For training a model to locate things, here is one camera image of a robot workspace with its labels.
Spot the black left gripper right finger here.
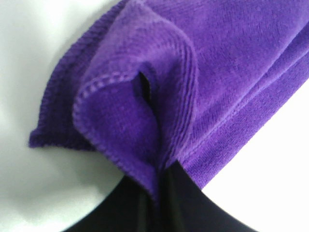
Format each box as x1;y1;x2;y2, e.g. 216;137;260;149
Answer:
137;73;251;232

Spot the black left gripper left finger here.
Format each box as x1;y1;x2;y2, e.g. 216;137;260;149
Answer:
65;177;155;232

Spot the purple towel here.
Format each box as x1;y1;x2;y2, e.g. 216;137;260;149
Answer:
29;0;309;200

